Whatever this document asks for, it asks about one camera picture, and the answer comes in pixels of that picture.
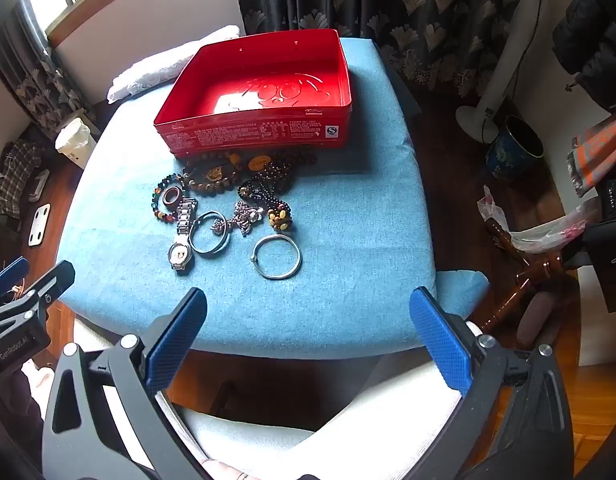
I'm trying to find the colourful bead bracelet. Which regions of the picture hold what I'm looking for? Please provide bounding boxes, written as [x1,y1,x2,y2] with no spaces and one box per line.
[152,172,189,223]

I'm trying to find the red tin box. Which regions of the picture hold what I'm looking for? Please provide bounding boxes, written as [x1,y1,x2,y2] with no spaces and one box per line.
[154,29,352,160]

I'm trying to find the tissue box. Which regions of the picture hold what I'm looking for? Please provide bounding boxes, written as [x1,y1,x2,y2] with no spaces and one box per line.
[55,117,97,170]

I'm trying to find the white upholstered chair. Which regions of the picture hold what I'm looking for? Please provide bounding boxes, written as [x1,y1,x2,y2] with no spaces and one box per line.
[72,320,489,480]

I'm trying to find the white flat plastic object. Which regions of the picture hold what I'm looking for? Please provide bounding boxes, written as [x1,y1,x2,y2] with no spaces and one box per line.
[30,169,51,203]

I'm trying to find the blue patterned pot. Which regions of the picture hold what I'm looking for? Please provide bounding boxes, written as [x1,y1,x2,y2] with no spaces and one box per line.
[485,115,545,183]

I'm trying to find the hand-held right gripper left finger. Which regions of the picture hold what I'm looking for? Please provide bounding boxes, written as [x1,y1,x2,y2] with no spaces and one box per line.
[42,287,209,480]

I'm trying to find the wooden bead necklace gold pendant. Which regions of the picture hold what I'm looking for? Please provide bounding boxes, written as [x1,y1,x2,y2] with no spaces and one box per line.
[180,147,273,198]

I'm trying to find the black bag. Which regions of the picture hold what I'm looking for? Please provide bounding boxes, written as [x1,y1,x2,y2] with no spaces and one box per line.
[583,177,616,313]

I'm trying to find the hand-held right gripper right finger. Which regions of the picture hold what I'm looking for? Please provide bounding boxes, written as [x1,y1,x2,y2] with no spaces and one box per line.
[409,286,575,480]

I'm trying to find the clear plastic bag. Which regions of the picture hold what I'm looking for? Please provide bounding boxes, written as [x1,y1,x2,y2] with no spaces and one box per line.
[477,185,601,253]

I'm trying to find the silver wristwatch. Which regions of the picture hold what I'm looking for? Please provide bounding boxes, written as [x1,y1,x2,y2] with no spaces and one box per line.
[169,197,199,273]

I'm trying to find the thin silver bangle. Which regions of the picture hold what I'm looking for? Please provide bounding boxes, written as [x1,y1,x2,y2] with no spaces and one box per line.
[189,210,232,256]

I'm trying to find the dark leaf-patterned curtain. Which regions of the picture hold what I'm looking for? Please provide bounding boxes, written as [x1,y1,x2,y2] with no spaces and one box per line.
[228,0,544,106]

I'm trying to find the white bathroom scale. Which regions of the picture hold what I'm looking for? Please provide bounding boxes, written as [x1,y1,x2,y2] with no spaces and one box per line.
[28,203,52,247]

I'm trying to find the white pedestal fan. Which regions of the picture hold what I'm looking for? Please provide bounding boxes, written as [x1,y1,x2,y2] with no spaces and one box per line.
[455,0,546,143]

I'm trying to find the black jacket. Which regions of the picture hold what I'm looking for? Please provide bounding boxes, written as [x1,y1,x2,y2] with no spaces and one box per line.
[552,0,616,113]

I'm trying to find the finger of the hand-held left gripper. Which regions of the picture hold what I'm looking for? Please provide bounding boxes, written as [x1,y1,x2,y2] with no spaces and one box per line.
[0,260,76,327]
[0,256,29,297]

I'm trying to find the plaid cloth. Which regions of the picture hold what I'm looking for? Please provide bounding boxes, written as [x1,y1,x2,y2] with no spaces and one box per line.
[0,140,38,218]

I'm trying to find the black bead string beaded ball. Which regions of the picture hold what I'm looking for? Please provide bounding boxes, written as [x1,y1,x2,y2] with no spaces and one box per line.
[238,180,293,233]

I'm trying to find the orange grey striped cloth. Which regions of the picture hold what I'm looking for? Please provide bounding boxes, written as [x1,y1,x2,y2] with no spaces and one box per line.
[567,115,616,198]

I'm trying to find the dark bead necklace yellow tag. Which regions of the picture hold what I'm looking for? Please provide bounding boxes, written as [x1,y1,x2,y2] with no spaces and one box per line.
[238,150,319,201]

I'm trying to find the blue tablecloth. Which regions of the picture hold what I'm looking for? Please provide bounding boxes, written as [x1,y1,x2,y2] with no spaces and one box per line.
[58,37,490,358]

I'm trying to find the white lace cloth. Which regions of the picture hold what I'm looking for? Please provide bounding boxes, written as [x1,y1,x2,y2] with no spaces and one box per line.
[106,25,241,105]

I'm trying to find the dark chain jewellery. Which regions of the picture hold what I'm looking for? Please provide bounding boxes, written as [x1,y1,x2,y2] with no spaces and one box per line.
[210,200,263,237]

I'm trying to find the grey leaf-patterned curtain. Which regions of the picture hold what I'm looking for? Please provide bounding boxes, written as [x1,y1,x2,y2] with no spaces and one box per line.
[0,0,98,136]

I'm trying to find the brown wooden chair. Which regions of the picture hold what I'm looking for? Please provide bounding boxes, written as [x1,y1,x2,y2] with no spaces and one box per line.
[480,217,579,346]

